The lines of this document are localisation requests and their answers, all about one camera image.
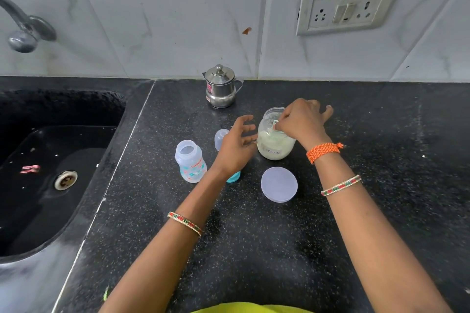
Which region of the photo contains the person's right hand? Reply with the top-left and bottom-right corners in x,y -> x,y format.
275,98 -> 334,152

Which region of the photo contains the person's left hand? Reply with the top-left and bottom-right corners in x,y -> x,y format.
212,115 -> 258,175

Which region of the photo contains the person's left forearm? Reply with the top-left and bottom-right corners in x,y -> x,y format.
98,166 -> 243,313

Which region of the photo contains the person's right forearm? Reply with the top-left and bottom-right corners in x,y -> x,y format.
306,137 -> 454,313

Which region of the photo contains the white powder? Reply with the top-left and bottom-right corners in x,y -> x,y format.
258,129 -> 296,160

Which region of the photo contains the clear glass jar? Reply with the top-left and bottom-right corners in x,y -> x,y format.
256,107 -> 296,161

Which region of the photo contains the clear bottle dome cap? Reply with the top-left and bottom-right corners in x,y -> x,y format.
214,129 -> 230,152

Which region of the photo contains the steel pot with lid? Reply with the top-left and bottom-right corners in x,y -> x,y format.
202,64 -> 244,109

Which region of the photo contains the orange thread wristband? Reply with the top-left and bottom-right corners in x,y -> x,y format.
306,142 -> 345,165

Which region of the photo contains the translucent round jar lid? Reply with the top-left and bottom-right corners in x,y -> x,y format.
261,167 -> 298,203

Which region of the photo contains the clear printed baby bottle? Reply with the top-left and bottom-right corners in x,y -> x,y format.
175,140 -> 207,183

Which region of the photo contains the beaded bangle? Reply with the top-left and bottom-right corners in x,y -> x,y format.
167,212 -> 203,237
320,174 -> 362,197

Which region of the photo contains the yellow-green garment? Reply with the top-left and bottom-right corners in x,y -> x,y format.
191,302 -> 316,313

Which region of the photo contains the steel sink drain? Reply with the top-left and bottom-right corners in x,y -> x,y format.
54,170 -> 78,191

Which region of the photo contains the black stone sink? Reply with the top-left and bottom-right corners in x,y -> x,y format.
0,89 -> 127,264

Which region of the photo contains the steel wall tap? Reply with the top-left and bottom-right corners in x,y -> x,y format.
0,0 -> 57,54

